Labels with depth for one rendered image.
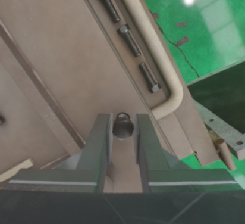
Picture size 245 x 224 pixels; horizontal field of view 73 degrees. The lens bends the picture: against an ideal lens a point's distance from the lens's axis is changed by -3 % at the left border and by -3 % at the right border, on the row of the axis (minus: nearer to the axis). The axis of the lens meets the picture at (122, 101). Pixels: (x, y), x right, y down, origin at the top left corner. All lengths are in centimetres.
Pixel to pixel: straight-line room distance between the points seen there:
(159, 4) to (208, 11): 42
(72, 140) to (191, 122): 24
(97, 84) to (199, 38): 153
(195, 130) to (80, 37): 27
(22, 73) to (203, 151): 34
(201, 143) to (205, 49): 136
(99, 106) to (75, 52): 6
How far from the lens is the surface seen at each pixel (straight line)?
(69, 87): 18
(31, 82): 17
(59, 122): 18
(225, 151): 39
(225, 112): 58
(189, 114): 34
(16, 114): 21
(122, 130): 15
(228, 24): 178
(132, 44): 28
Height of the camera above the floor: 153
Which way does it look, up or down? 74 degrees down
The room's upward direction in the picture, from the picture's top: 179 degrees counter-clockwise
